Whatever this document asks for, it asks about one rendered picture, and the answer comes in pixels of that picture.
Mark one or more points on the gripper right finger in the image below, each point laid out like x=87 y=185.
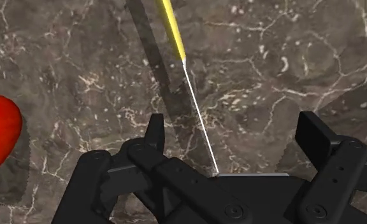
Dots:
x=335 y=173

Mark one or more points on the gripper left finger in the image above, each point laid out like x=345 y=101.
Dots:
x=171 y=180

